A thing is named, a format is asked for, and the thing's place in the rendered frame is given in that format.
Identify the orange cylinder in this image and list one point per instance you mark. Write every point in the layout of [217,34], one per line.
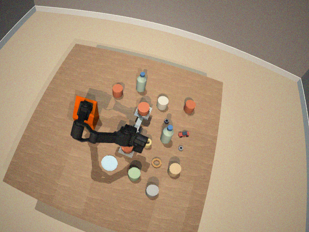
[189,106]
[127,150]
[117,90]
[143,108]

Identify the beige cylinder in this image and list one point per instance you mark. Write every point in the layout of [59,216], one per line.
[174,169]

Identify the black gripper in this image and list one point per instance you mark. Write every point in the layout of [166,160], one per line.
[137,148]

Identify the red toy car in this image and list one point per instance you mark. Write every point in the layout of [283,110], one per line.
[185,133]

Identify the cream cylinder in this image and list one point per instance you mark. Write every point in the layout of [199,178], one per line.
[162,103]

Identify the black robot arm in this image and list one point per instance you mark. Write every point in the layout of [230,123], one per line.
[126,136]

